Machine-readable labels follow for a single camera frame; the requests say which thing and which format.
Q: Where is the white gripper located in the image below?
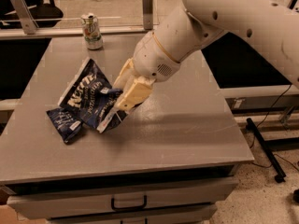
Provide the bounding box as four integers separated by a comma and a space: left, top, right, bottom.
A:
113, 31, 180, 112

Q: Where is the blue potato chip bag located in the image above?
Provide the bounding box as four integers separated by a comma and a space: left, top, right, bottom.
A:
58, 58, 127, 133

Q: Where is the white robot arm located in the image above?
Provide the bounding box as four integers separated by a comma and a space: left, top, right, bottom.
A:
113, 0, 299, 111

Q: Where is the blue rxbar blueberry wrapper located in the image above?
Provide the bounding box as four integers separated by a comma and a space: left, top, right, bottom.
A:
47, 107, 83, 144

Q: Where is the green white soda can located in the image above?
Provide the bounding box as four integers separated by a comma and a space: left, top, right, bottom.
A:
81, 13, 103, 50

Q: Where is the black office chair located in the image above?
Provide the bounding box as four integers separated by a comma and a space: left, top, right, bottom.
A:
0, 0, 64, 29

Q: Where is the glass divider panel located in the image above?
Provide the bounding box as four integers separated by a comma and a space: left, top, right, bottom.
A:
0, 0, 188, 30

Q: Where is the black floor stand leg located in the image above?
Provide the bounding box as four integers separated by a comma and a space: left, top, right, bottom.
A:
247, 118, 286, 183

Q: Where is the grey upper cabinet drawer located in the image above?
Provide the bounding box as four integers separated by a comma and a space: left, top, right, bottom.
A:
7, 176, 238, 219

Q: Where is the grey cabinet drawer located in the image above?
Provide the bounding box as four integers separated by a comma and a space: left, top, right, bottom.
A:
7, 176, 238, 219
47, 204, 217, 224

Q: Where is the grey lower cabinet drawer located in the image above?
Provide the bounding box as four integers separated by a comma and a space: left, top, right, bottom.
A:
47, 204, 217, 224

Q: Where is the middle metal glass bracket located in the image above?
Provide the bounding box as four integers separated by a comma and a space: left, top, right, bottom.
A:
142, 0, 153, 30

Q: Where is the metal glass bracket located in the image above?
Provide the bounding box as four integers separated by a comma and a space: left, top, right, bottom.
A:
10, 0, 38, 35
142, 0, 153, 30

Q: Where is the left metal glass bracket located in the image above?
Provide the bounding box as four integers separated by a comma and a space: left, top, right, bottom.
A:
10, 0, 38, 35

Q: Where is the black drawer handle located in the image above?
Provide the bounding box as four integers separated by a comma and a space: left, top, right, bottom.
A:
110, 195, 148, 212

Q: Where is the black floor cable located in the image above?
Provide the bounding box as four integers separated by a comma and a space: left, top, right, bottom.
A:
249, 83, 299, 174

